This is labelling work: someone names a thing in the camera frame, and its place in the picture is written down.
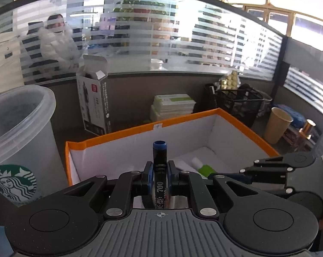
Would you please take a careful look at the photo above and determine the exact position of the gold chocolates pack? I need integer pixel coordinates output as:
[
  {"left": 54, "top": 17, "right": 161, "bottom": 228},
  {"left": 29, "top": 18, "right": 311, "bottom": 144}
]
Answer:
[{"left": 219, "top": 70, "right": 241, "bottom": 91}]

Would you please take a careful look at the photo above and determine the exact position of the orange cardboard box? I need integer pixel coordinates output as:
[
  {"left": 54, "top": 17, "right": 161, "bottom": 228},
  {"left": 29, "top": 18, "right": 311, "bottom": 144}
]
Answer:
[{"left": 64, "top": 108, "right": 281, "bottom": 187}]

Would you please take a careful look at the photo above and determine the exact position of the black mesh basket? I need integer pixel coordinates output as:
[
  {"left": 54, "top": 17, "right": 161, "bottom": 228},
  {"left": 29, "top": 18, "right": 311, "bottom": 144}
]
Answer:
[{"left": 204, "top": 83, "right": 265, "bottom": 128}]

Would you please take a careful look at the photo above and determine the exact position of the grey white pen box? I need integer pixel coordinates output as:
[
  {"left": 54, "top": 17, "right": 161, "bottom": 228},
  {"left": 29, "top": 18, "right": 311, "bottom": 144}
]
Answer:
[{"left": 76, "top": 54, "right": 110, "bottom": 136}]

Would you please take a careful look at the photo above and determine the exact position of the black marker blue cap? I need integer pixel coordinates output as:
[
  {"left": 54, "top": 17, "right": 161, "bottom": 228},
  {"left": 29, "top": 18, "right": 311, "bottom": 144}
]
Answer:
[{"left": 152, "top": 140, "right": 169, "bottom": 209}]

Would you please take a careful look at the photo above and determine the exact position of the white bar green label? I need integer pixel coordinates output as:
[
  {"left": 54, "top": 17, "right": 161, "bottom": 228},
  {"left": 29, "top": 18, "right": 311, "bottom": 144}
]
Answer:
[{"left": 192, "top": 157, "right": 214, "bottom": 178}]

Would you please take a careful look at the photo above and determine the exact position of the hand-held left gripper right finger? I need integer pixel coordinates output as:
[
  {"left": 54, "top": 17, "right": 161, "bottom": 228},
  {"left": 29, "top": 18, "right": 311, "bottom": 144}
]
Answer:
[{"left": 167, "top": 160, "right": 260, "bottom": 220}]

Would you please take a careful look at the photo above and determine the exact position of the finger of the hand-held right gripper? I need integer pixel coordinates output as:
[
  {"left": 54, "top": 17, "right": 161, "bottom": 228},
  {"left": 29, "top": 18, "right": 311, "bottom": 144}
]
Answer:
[
  {"left": 239, "top": 154, "right": 298, "bottom": 176},
  {"left": 207, "top": 172, "right": 294, "bottom": 196}
]

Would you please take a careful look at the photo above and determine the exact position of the blue box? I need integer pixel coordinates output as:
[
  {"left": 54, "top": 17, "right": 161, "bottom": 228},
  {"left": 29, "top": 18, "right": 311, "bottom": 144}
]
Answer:
[{"left": 274, "top": 104, "right": 306, "bottom": 129}]

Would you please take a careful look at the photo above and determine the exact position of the translucent plastic cup green logo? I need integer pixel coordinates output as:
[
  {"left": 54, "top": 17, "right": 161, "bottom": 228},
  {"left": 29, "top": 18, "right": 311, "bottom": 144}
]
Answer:
[{"left": 0, "top": 85, "right": 69, "bottom": 207}]

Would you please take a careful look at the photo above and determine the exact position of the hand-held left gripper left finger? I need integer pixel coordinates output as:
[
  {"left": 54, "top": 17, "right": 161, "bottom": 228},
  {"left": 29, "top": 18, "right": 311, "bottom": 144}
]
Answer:
[{"left": 63, "top": 161, "right": 154, "bottom": 220}]

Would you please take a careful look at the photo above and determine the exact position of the brown paper cup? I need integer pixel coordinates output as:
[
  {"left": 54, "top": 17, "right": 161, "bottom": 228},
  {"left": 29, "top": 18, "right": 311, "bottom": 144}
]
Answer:
[{"left": 264, "top": 107, "right": 294, "bottom": 144}]

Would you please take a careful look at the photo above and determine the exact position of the stack of white green boxes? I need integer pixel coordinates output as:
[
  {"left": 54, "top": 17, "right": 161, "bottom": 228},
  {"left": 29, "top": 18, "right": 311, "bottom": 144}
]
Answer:
[{"left": 150, "top": 94, "right": 197, "bottom": 124}]

